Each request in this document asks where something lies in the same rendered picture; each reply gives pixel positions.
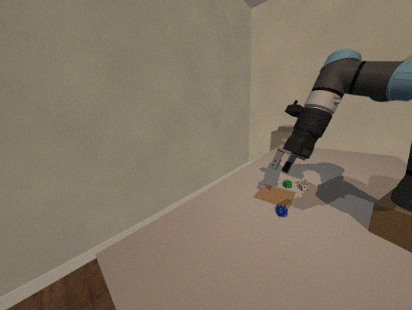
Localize tan square mat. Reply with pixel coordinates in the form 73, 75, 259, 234
254, 185, 296, 209

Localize blue die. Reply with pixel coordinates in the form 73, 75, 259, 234
276, 205, 288, 217

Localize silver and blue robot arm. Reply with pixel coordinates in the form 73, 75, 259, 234
311, 49, 412, 212

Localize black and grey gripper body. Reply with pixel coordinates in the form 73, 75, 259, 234
283, 90, 341, 159

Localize green die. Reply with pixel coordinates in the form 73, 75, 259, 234
283, 180, 292, 188

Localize beige die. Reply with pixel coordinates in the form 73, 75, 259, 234
299, 183, 309, 191

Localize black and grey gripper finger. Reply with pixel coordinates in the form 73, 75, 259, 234
270, 147, 293, 170
282, 153, 306, 173

